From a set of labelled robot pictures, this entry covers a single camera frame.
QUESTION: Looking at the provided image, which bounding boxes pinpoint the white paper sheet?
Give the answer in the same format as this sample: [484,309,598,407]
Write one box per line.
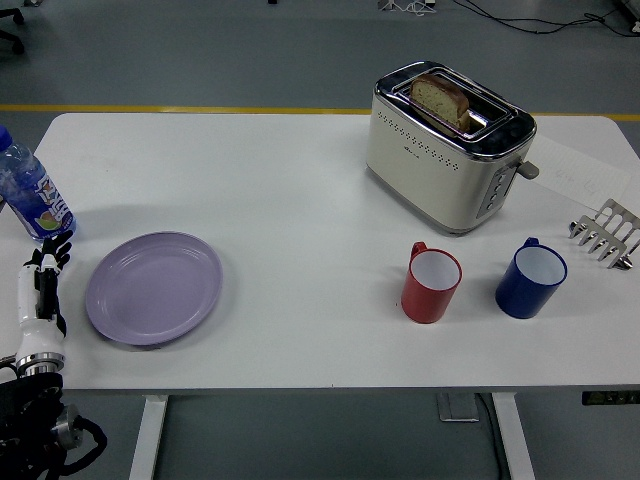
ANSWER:
[528,134,631,206]

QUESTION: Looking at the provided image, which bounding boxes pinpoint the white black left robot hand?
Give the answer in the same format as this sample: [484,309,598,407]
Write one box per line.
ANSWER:
[14,232,75,365]

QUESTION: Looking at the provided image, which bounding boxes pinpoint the red mug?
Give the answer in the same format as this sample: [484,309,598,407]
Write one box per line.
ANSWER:
[400,241,463,325]

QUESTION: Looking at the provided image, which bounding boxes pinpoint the brown bread slice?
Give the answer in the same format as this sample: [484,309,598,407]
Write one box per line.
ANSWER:
[410,74,472,132]

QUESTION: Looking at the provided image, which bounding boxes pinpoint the clear blue-label drink bottle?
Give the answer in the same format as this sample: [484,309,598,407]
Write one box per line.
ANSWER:
[0,124,78,244]

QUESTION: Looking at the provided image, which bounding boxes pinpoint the grey floor socket box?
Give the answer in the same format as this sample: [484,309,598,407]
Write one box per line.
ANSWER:
[438,392,479,423]

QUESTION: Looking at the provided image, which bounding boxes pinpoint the cream silver toaster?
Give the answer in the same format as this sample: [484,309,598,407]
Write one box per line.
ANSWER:
[364,60,541,238]

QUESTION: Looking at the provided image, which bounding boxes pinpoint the purple round plate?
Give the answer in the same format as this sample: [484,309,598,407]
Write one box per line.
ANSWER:
[84,230,224,347]

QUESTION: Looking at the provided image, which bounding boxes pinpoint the black floor cable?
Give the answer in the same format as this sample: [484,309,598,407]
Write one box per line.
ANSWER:
[452,0,640,37]

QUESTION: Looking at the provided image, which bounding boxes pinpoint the silver metal toast rack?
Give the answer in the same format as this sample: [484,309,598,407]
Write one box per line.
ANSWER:
[568,198,640,271]

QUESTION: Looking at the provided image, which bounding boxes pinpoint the white table leg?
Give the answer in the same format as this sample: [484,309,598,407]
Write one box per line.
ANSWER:
[127,393,169,480]
[490,391,537,480]

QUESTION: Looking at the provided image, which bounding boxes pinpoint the black table control panel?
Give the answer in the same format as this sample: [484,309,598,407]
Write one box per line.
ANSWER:
[581,390,640,406]

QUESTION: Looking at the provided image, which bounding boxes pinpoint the blue mug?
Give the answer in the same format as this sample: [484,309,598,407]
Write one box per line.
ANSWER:
[494,237,569,320]

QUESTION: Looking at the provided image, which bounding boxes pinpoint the white wire hangers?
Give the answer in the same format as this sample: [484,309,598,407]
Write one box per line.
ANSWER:
[377,0,437,17]

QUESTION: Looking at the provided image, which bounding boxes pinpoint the black office chair base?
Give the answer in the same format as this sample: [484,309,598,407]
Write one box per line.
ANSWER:
[0,9,26,56]

